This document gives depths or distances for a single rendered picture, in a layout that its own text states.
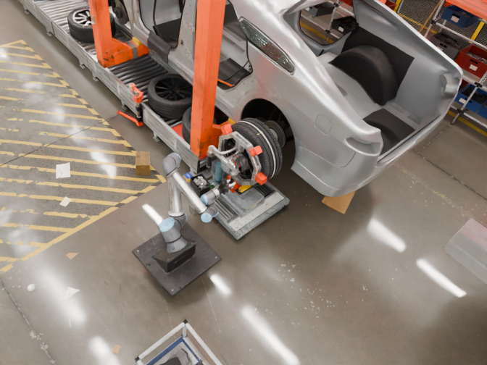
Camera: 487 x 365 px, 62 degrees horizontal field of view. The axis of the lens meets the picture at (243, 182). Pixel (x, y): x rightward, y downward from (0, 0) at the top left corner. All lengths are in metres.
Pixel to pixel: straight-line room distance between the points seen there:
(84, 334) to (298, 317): 1.95
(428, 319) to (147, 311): 2.77
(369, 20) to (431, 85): 1.03
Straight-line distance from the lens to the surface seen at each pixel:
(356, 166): 3.71
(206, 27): 3.54
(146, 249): 4.00
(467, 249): 1.36
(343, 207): 5.06
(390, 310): 4.55
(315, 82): 3.65
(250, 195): 4.54
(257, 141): 3.79
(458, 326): 4.84
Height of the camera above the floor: 3.70
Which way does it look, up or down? 48 degrees down
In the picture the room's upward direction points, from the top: 12 degrees clockwise
